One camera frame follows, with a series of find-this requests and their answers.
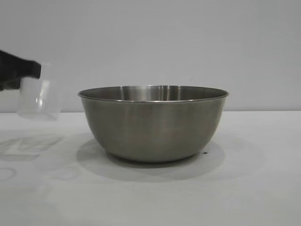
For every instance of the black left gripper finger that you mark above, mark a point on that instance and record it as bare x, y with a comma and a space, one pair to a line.
14, 68

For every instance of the clear plastic measuring cup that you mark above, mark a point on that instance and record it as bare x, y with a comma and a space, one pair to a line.
42, 101

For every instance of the stainless steel mixing bowl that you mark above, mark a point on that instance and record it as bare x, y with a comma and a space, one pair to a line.
152, 127

